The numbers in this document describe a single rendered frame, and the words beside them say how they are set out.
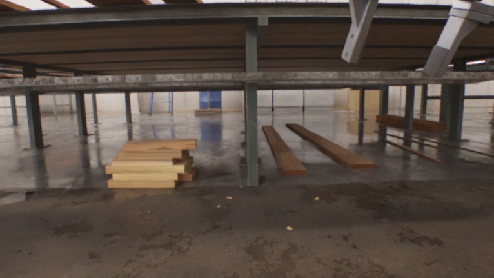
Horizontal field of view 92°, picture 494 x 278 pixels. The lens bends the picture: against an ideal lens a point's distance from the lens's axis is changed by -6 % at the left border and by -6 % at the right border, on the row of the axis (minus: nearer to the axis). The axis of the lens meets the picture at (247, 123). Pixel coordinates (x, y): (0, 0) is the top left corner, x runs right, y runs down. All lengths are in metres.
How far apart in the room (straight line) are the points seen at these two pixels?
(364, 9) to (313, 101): 6.51
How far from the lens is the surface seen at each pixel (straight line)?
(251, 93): 1.20
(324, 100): 6.92
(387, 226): 1.01
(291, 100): 6.71
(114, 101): 8.10
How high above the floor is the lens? 0.46
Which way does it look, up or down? 7 degrees down
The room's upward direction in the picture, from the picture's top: 1 degrees counter-clockwise
